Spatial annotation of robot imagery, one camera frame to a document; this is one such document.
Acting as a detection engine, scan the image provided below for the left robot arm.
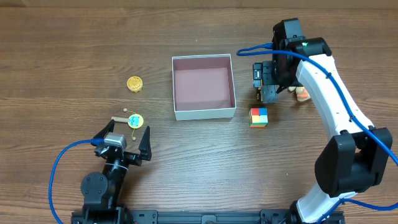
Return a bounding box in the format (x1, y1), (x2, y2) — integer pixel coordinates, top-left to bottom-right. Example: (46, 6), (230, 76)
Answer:
(71, 119), (152, 224)

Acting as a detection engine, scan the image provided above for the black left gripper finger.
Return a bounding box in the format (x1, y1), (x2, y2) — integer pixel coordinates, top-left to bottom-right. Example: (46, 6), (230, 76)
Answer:
(93, 119), (115, 139)
(139, 126), (152, 161)

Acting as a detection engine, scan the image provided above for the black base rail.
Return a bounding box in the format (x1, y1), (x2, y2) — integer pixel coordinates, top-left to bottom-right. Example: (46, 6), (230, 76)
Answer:
(70, 208), (345, 224)

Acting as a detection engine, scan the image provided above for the yellow and grey toy truck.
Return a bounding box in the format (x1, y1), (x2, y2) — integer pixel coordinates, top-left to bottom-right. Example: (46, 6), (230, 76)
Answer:
(257, 85), (278, 104)

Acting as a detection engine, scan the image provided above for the multicoloured puzzle cube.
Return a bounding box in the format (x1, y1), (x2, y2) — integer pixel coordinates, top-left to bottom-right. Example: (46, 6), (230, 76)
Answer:
(249, 108), (268, 128)

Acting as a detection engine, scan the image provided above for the small wooden rattle drum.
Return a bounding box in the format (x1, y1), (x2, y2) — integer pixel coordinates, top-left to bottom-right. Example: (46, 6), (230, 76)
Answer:
(111, 108), (144, 141)

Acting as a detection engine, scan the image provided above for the white square cardboard box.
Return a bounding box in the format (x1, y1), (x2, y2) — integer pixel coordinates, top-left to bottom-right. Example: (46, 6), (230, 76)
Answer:
(172, 54), (236, 121)

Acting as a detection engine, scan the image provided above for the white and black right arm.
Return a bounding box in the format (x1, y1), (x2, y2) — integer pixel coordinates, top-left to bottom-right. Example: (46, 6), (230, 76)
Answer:
(242, 18), (396, 223)

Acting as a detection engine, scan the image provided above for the yellow round ridged toy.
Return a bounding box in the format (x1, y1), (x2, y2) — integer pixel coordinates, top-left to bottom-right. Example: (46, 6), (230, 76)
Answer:
(126, 76), (143, 93)

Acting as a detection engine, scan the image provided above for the cream plush animal toy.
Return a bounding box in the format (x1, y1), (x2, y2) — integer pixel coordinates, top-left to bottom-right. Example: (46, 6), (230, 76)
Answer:
(288, 86), (311, 102)

